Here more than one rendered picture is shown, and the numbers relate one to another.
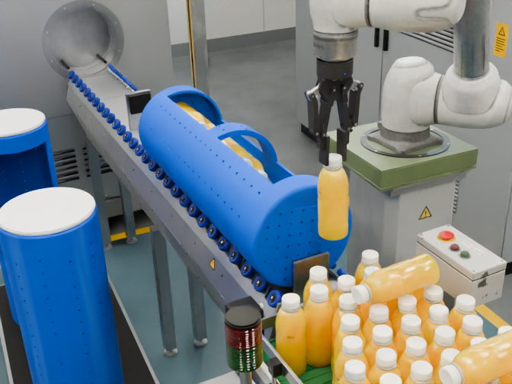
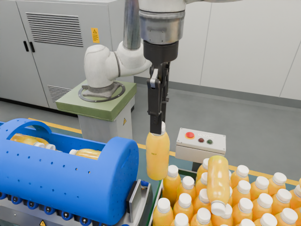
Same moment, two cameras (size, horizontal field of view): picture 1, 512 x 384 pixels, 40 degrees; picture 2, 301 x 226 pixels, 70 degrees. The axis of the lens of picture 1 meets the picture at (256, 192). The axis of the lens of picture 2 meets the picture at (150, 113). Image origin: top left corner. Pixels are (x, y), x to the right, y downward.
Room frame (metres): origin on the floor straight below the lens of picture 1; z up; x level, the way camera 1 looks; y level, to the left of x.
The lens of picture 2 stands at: (1.11, 0.18, 1.70)
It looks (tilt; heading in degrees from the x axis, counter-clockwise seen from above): 34 degrees down; 312
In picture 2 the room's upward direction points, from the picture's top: straight up
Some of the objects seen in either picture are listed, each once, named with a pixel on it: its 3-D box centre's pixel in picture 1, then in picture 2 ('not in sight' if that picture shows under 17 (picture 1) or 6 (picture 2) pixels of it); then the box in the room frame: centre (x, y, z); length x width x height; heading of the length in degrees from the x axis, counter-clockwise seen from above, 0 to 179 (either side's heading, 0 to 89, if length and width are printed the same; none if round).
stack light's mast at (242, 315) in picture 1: (244, 352); not in sight; (0.97, 0.03, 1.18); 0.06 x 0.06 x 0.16
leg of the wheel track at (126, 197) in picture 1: (125, 190); not in sight; (3.33, 0.69, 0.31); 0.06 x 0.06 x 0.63; 26
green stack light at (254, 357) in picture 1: (244, 350); not in sight; (0.97, 0.03, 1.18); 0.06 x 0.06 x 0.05
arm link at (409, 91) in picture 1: (411, 92); (99, 64); (2.13, -0.50, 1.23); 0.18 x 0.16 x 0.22; 64
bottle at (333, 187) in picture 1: (333, 199); (157, 152); (1.40, -0.17, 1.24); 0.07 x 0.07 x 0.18
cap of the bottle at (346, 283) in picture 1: (346, 283); (185, 199); (1.30, -0.19, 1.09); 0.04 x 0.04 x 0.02
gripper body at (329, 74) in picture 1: (334, 78); (160, 60); (1.40, -0.17, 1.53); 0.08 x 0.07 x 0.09; 116
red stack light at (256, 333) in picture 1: (243, 329); not in sight; (0.97, 0.03, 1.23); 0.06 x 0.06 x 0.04
